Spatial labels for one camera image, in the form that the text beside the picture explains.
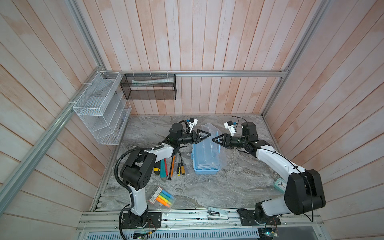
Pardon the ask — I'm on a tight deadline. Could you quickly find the white wire mesh shelf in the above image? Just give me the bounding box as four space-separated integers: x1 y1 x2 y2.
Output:
73 72 132 145

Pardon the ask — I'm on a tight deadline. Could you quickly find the white stapler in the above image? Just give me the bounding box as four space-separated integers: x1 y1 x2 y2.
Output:
207 207 229 220

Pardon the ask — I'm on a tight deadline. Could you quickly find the light blue tool box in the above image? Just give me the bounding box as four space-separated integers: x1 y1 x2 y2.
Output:
192 140 221 175

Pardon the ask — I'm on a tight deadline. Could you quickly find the teal alarm clock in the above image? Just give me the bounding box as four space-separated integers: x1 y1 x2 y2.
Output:
274 178 287 194

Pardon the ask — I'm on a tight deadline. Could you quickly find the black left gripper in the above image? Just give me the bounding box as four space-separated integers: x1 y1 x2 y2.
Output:
177 129 211 144

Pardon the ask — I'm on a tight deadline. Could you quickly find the black yellow utility knife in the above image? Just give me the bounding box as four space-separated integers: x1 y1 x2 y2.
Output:
154 167 161 175

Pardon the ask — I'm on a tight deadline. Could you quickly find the teal handled tool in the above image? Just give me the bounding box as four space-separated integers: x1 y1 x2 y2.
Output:
160 159 167 181

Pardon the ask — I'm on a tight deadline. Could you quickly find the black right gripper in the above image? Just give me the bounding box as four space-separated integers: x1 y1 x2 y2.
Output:
212 134 247 149

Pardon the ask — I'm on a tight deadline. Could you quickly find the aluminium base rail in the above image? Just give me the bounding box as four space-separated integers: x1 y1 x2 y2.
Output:
76 208 325 233

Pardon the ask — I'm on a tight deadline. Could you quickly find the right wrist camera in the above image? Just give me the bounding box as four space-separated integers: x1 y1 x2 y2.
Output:
224 121 237 137

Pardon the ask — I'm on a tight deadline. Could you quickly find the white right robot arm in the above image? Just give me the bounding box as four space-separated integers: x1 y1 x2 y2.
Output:
212 121 326 224

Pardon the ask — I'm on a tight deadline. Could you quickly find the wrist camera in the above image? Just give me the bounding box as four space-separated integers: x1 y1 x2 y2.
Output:
186 118 198 133
224 121 237 137

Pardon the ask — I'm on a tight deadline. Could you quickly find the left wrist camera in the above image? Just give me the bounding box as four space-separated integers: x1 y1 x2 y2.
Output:
186 118 198 133

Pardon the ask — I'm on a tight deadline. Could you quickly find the black mesh wall basket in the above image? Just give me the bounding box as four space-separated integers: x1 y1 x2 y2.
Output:
120 73 177 101

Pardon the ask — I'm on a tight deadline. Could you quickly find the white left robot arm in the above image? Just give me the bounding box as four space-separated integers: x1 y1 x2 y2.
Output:
114 123 211 217

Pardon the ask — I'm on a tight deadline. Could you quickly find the highlighter pack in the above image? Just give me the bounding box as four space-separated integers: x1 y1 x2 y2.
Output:
147 187 176 210

